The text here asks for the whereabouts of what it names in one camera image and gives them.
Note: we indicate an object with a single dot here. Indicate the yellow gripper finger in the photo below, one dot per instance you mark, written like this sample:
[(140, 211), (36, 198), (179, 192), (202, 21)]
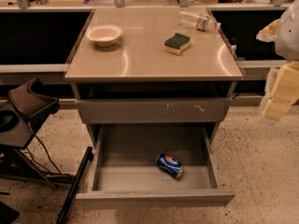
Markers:
[(281, 91)]

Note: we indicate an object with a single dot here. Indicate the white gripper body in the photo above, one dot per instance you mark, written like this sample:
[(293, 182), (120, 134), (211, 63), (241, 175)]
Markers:
[(288, 36)]

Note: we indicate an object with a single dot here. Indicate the blue pepsi can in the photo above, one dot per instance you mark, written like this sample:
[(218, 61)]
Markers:
[(169, 165)]

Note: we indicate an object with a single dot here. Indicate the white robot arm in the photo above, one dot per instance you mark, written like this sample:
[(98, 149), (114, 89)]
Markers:
[(287, 40)]

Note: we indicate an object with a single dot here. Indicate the grey closed top drawer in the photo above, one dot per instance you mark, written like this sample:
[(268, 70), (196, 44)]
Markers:
[(166, 110)]

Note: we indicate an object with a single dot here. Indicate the grey metal counter cabinet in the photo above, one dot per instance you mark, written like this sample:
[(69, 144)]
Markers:
[(137, 67)]

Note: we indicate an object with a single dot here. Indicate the grey open middle drawer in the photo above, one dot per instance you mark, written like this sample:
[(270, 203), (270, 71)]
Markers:
[(124, 174)]

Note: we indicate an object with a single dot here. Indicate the clear plastic water bottle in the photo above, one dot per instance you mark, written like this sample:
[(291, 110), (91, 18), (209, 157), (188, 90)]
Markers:
[(197, 21)]

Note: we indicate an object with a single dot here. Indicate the green yellow sponge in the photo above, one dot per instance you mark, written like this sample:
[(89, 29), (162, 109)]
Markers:
[(177, 43)]

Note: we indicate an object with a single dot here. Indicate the white paper bowl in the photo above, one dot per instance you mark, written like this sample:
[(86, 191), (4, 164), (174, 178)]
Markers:
[(104, 35)]

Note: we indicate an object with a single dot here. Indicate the black metal stand leg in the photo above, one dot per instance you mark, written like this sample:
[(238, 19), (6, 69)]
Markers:
[(88, 156)]

